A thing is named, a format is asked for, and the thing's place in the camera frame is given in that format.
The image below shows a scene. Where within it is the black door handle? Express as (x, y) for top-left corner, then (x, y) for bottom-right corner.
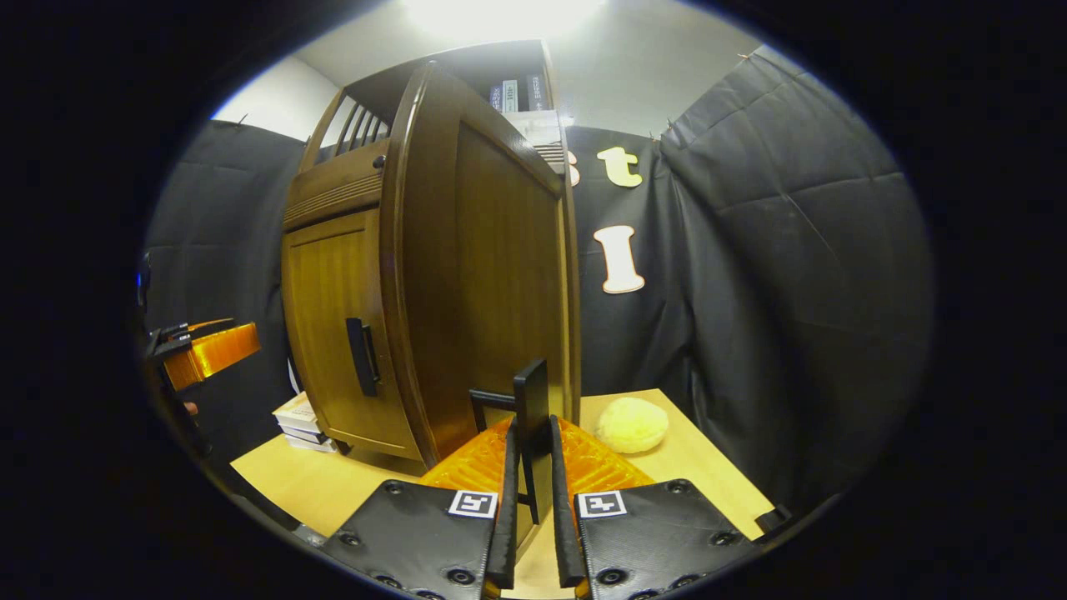
(469, 358), (553, 526)
(346, 317), (382, 398)

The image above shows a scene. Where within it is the ceiling light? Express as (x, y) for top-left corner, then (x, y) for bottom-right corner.
(400, 0), (609, 38)

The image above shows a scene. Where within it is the wooden double-door shoe cabinet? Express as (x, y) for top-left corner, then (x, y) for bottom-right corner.
(282, 37), (582, 469)

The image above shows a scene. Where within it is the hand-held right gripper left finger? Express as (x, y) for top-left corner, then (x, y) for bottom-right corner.
(321, 414), (519, 600)

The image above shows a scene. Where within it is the wooden cabinet drawer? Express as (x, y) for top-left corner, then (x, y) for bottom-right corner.
(283, 108), (569, 233)

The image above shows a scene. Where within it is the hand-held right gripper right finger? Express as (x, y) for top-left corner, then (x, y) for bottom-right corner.
(548, 414), (758, 600)

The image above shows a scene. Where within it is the small stack of books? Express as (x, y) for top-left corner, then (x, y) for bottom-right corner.
(273, 392), (338, 453)

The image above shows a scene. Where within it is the wooden shoe cabinet door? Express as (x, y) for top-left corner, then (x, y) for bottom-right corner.
(379, 60), (582, 469)
(282, 208), (422, 462)

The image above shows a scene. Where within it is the yellow plush ball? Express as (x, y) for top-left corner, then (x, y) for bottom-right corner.
(595, 397), (669, 454)

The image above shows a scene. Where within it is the black backdrop cloth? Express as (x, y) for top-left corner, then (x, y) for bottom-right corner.
(142, 46), (934, 509)

